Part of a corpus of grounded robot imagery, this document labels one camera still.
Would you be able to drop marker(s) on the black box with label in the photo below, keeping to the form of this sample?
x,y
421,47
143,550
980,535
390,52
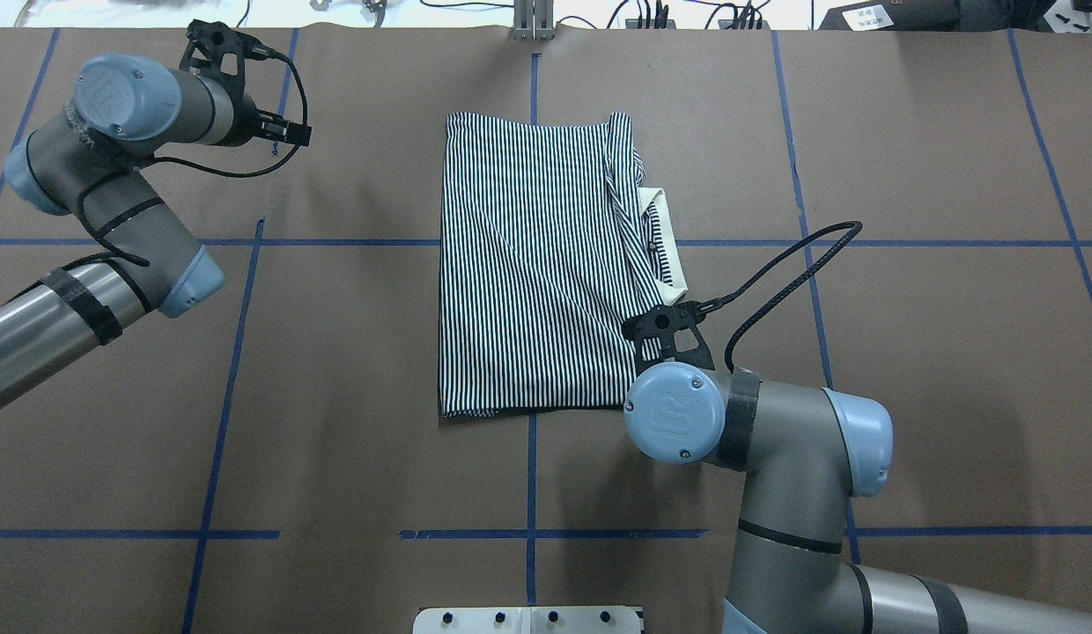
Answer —
x,y
902,16

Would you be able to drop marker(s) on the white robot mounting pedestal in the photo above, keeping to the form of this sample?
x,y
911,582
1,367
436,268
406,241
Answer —
x,y
531,619

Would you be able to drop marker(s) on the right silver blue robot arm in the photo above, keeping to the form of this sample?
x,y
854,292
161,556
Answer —
x,y
805,453

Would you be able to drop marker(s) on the aluminium frame post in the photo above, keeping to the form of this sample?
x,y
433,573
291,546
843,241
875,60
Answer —
x,y
533,20

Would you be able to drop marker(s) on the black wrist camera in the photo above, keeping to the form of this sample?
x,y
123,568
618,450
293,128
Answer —
x,y
654,335
218,51

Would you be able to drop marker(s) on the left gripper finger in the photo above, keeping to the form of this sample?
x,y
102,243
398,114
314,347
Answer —
x,y
287,126
296,139

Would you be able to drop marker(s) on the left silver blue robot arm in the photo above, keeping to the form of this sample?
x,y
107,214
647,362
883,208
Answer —
x,y
88,163

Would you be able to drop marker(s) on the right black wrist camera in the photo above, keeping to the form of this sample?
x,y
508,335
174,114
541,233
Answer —
x,y
654,335

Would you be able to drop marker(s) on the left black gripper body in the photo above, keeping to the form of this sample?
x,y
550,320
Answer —
x,y
266,127

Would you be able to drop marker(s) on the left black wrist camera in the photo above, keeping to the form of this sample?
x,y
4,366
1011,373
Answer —
x,y
218,51

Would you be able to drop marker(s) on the blue white striped polo shirt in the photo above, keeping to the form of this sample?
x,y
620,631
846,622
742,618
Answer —
x,y
550,242

